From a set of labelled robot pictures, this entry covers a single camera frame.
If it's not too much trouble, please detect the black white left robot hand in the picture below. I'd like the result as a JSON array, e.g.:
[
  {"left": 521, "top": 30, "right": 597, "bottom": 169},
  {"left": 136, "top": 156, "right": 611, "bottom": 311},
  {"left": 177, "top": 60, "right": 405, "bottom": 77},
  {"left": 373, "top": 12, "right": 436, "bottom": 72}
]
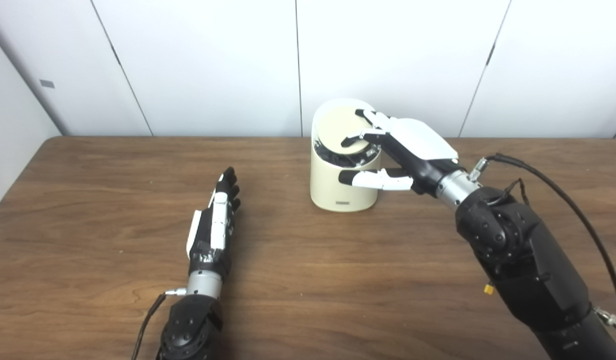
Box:
[{"left": 186, "top": 167, "right": 241, "bottom": 278}]

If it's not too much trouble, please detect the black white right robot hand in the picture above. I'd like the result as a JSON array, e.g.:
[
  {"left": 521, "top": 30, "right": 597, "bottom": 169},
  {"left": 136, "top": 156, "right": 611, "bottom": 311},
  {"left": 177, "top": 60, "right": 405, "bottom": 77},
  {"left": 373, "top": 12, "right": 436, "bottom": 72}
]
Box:
[{"left": 339, "top": 109, "right": 461, "bottom": 197}]

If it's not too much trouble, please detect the cream round bin lid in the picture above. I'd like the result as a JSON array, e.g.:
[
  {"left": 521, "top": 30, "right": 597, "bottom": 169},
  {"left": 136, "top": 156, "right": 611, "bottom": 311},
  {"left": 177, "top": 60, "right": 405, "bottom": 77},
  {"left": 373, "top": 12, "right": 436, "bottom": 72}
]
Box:
[{"left": 317, "top": 106, "right": 376, "bottom": 155}]

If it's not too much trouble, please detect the black bin liner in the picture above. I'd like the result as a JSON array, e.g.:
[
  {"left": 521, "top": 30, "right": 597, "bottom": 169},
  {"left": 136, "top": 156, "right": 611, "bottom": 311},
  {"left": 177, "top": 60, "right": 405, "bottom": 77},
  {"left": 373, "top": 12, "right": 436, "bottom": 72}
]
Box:
[{"left": 314, "top": 141, "right": 381, "bottom": 168}]

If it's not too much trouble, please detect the cream-colored bin body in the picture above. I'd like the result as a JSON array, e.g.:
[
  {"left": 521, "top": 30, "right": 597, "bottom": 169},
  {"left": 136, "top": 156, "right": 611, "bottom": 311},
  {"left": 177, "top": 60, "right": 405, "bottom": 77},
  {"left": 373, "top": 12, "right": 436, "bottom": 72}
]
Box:
[{"left": 310, "top": 98, "right": 383, "bottom": 213}]

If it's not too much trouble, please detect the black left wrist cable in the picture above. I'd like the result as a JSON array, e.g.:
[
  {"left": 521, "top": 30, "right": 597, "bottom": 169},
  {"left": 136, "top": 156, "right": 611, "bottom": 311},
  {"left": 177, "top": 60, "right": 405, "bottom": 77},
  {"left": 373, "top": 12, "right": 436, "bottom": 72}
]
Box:
[{"left": 131, "top": 287, "right": 187, "bottom": 360}]

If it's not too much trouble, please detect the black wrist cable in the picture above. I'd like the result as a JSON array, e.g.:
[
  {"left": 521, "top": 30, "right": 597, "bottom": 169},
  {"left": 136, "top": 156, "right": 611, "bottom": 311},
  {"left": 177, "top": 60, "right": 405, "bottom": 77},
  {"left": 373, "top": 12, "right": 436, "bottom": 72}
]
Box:
[
  {"left": 131, "top": 287, "right": 187, "bottom": 360},
  {"left": 469, "top": 153, "right": 616, "bottom": 335}
]

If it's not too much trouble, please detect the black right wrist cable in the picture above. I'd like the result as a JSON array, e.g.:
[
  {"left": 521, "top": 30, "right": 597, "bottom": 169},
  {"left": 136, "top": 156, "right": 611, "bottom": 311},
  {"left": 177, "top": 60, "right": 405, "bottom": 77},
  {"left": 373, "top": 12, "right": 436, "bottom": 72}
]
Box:
[{"left": 469, "top": 153, "right": 616, "bottom": 335}]

